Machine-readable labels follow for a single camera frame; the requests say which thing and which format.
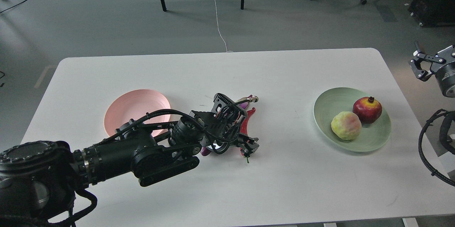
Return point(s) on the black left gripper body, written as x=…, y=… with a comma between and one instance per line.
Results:
x=194, y=129

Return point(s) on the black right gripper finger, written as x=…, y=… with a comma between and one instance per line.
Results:
x=425, y=65

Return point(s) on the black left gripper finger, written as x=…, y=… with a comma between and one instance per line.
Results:
x=245, y=101
x=248, y=145

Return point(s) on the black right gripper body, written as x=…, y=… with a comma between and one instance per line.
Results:
x=446, y=80

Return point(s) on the red chili pepper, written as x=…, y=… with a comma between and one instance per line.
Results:
x=243, y=129

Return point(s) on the purple eggplant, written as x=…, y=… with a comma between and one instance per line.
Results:
x=233, y=116

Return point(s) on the red pomegranate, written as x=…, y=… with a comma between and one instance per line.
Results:
x=368, y=109

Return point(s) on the yellow green peach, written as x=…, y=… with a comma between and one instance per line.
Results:
x=346, y=125

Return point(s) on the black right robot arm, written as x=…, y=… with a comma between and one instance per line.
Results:
x=444, y=139

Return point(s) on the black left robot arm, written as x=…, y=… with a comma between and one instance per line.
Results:
x=44, y=183

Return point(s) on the black equipment case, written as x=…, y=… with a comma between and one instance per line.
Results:
x=433, y=13

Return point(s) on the pink plate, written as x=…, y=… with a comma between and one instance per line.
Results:
x=133, y=105

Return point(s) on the green plate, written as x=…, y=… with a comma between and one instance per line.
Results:
x=333, y=101

